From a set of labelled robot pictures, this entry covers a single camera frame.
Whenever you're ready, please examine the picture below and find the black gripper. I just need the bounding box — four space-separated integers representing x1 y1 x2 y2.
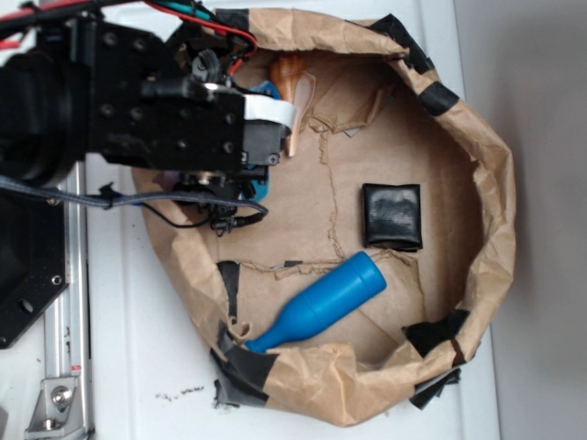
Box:
86 21 294 182

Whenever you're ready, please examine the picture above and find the blue round sponge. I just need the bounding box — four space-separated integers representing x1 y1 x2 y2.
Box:
240 165 270 203

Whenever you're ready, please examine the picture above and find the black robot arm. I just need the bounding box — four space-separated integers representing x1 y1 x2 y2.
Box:
1 17 296 186

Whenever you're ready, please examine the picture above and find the blue lace-pattern scrubber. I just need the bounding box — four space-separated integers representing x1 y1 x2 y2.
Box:
249 80 282 100

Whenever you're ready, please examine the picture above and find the orange conch seashell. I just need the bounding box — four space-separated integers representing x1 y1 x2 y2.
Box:
270 52 316 158

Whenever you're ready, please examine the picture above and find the black square pad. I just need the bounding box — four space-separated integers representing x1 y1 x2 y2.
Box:
361 183 423 252

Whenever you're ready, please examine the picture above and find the white plastic cooler lid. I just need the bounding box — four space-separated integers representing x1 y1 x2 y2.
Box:
63 0 504 440

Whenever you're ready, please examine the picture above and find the crumpled brown paper bag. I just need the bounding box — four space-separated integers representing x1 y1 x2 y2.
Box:
144 8 515 426

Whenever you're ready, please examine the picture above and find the blue plastic bottle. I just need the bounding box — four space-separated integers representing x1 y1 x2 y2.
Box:
245 251 387 353

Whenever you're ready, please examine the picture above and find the grey braided cable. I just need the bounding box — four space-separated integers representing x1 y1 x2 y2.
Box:
0 176 270 226

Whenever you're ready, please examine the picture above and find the red wire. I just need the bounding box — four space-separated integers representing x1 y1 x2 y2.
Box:
0 0 259 77

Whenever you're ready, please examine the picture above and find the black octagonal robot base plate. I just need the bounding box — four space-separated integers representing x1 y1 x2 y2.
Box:
0 191 67 349

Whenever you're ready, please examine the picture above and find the aluminium extrusion rail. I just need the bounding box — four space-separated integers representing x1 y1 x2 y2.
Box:
25 159 95 440

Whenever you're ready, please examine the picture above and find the metal corner bracket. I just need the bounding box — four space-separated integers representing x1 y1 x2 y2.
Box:
25 376 82 439

